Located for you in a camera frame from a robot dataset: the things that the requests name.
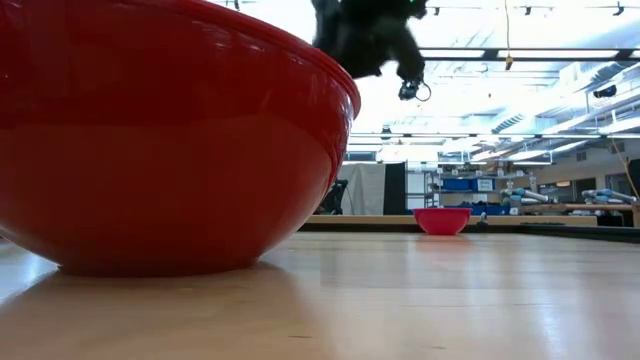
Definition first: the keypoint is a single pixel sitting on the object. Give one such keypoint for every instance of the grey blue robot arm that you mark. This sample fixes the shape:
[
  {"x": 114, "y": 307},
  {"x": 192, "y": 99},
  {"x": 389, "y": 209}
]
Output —
[
  {"x": 527, "y": 195},
  {"x": 607, "y": 195}
]

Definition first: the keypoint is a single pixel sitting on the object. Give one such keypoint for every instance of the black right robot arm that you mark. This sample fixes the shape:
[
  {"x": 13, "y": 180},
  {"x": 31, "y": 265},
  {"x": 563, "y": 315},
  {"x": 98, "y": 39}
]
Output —
[{"x": 375, "y": 40}]

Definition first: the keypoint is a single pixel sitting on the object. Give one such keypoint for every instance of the black chair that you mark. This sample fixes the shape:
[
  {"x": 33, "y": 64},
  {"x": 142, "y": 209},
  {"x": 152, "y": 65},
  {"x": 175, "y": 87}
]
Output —
[{"x": 336, "y": 199}]

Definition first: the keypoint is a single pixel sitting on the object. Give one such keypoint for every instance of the grey cloth cover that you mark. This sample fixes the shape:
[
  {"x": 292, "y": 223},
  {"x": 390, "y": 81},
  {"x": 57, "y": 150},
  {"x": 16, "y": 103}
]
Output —
[{"x": 364, "y": 190}]

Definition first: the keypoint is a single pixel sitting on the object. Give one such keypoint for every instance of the long wooden board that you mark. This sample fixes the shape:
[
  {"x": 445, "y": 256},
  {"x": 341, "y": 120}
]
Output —
[{"x": 380, "y": 219}]

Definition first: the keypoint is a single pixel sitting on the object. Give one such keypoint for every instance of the black curtain panel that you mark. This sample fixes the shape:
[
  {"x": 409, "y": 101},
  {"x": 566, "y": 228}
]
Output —
[{"x": 395, "y": 189}]

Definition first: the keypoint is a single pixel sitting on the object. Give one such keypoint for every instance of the small pinkish red bowl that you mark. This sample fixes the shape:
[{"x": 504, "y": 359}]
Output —
[{"x": 442, "y": 221}]

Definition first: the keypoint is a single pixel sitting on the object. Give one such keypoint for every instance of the blue storage bin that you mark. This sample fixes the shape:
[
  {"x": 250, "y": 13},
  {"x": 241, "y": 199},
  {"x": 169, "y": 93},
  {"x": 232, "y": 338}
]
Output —
[{"x": 467, "y": 184}]

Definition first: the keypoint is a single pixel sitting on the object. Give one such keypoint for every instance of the large red bowl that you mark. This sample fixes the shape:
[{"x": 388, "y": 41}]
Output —
[{"x": 165, "y": 140}]

